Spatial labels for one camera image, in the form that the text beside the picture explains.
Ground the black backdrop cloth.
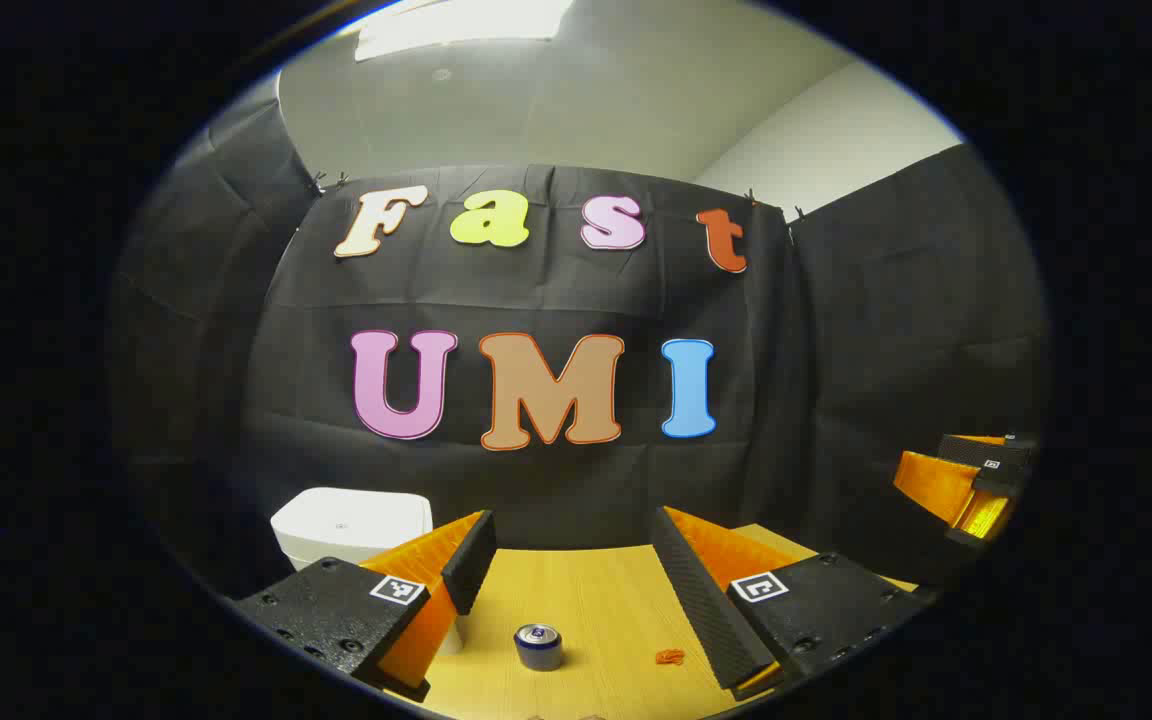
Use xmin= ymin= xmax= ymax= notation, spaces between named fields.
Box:
xmin=106 ymin=95 xmax=1052 ymax=601

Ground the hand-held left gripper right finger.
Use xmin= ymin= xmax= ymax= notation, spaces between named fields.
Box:
xmin=651 ymin=505 xmax=937 ymax=701

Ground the silver blue pop can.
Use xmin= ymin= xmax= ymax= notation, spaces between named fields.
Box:
xmin=514 ymin=623 xmax=565 ymax=672

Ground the white desktop garbage bin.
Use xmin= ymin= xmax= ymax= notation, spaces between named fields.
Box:
xmin=270 ymin=487 xmax=465 ymax=657

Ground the ceiling light panel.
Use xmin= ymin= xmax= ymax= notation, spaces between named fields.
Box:
xmin=354 ymin=0 xmax=577 ymax=63

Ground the wooden desktop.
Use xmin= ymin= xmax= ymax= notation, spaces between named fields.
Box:
xmin=386 ymin=523 xmax=922 ymax=720

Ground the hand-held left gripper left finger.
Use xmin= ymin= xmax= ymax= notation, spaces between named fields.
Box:
xmin=233 ymin=510 xmax=497 ymax=703

